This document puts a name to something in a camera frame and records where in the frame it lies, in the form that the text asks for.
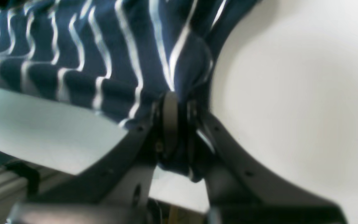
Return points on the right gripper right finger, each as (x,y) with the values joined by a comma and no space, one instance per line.
(240,189)

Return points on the navy white striped T-shirt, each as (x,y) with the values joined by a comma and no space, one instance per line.
(76,74)

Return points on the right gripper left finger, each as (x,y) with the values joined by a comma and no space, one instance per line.
(115,189)

